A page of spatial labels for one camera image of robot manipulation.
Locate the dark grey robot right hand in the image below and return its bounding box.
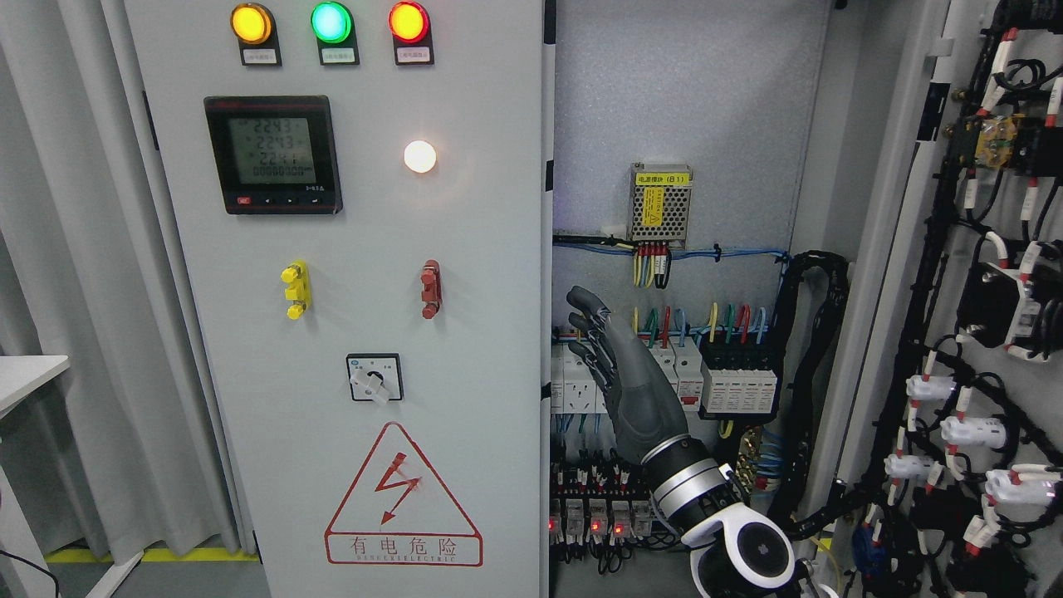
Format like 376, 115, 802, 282
566, 287, 688, 463

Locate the grey cabinet door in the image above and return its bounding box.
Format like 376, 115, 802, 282
125, 1, 549, 597
821, 1, 1061, 597

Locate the red indicator lamp left door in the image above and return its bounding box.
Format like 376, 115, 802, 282
388, 1, 435, 66

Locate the green indicator lamp left door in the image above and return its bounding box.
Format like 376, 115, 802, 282
311, 1, 360, 66

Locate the yellow indicator lamp left door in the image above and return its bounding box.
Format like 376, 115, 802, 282
229, 2, 282, 66

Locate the white socket breaker row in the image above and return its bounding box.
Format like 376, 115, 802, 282
551, 341, 705, 415

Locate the relay row with red leds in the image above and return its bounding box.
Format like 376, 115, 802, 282
547, 450, 662, 556

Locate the black surge protector module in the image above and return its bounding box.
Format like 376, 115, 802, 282
699, 337, 781, 423

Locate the metal mesh power supply module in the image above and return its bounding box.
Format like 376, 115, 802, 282
628, 163, 694, 249

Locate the red terminal fuse holder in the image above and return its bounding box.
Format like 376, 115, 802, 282
420, 260, 442, 321

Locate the red electric hazard warning sticker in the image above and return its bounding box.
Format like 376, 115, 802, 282
324, 423, 483, 567

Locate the white lit indicator lamp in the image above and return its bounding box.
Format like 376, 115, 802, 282
403, 140, 439, 174

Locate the yellow terminal fuse holder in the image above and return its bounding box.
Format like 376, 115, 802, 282
280, 260, 313, 321

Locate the black digital power meter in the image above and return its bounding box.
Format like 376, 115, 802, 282
203, 95, 343, 215

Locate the grey curtain left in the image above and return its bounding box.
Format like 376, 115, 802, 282
2, 1, 253, 561

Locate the white table edge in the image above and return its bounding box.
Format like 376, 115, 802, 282
0, 355, 70, 418

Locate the black corrugated cable conduit right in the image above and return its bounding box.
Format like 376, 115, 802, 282
764, 251, 853, 541

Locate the rotary selector switch left door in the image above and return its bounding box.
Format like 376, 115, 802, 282
345, 353, 404, 405

